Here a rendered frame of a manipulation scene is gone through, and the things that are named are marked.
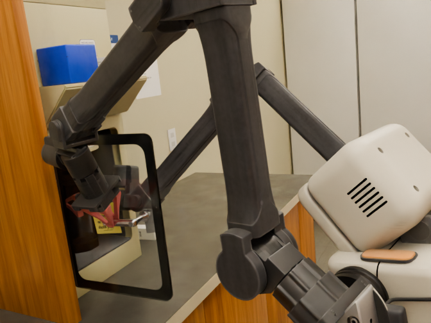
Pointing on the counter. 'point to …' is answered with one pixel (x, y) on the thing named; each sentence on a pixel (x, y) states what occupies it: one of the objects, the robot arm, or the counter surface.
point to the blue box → (67, 63)
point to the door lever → (131, 220)
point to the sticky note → (106, 226)
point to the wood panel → (29, 189)
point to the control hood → (51, 106)
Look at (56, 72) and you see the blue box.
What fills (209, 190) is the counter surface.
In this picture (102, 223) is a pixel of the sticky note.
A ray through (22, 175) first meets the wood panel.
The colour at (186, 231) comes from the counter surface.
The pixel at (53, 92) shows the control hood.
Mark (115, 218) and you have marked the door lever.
